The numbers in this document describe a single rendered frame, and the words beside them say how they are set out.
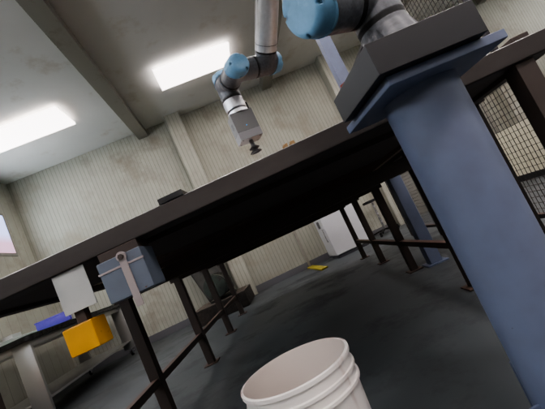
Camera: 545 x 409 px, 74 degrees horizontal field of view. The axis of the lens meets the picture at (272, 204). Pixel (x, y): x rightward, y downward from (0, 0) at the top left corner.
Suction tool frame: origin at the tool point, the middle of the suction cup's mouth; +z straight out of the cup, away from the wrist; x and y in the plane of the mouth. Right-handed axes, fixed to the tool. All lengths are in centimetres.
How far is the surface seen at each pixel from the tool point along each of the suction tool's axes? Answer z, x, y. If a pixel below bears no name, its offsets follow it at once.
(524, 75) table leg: 18, 44, -70
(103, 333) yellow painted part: 35, 3, 66
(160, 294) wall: 28, -603, 92
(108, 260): 17, 9, 56
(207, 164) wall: -166, -575, -82
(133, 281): 25, 11, 52
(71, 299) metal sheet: 22, 2, 70
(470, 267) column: 54, 54, -15
